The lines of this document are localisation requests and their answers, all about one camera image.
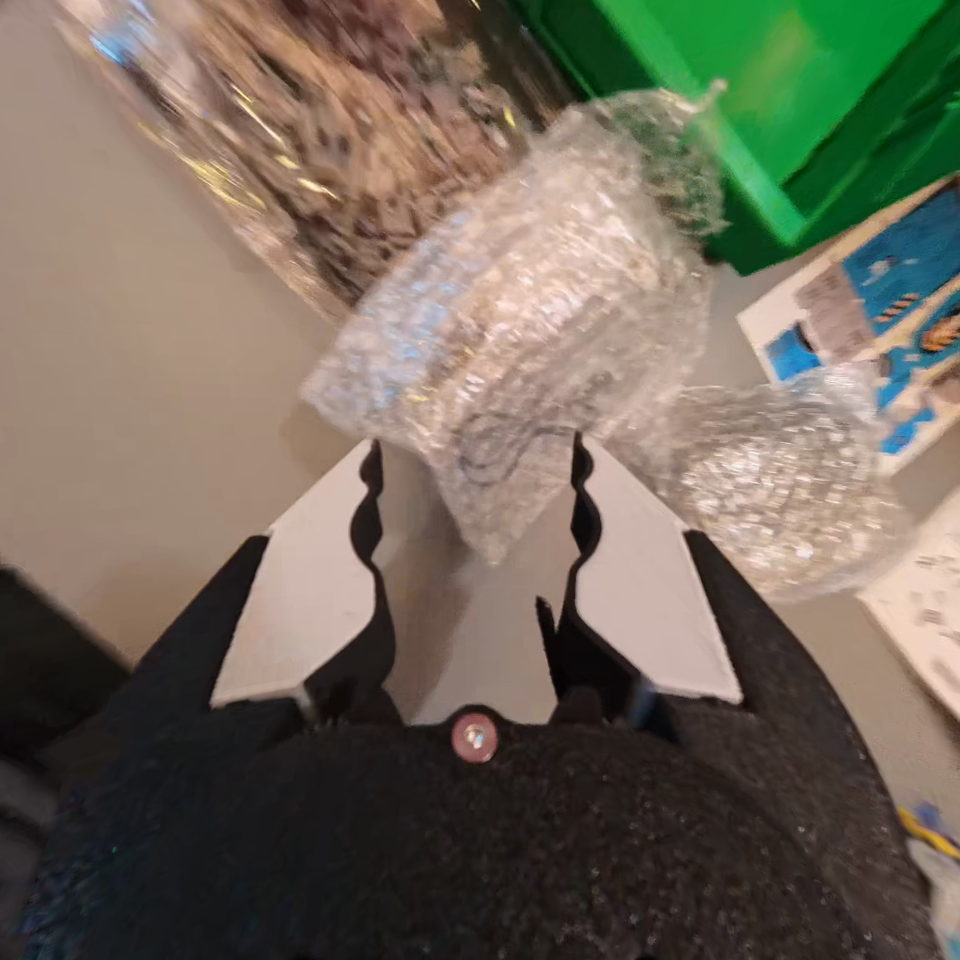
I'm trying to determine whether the clear bag of brick pieces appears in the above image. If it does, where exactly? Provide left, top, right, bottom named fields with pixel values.
left=51, top=0, right=575, bottom=325

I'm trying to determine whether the grey desk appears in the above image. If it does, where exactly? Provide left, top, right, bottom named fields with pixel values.
left=0, top=0, right=960, bottom=834

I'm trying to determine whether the open instruction booklet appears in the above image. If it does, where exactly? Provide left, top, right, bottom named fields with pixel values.
left=857, top=486, right=960, bottom=723

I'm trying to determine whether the black perforated chair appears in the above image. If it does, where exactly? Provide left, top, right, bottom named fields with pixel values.
left=0, top=564, right=135, bottom=762

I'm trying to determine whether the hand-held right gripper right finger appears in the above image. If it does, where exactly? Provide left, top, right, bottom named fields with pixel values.
left=534, top=433, right=744, bottom=732

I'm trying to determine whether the blue sticker sheet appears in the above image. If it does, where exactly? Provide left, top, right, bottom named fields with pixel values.
left=735, top=174, right=960, bottom=480

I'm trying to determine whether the pile of brick pieces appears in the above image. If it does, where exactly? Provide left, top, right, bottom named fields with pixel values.
left=894, top=801, right=960, bottom=960

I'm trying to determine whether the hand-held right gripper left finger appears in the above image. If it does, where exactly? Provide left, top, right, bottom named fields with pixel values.
left=210, top=441, right=397, bottom=723

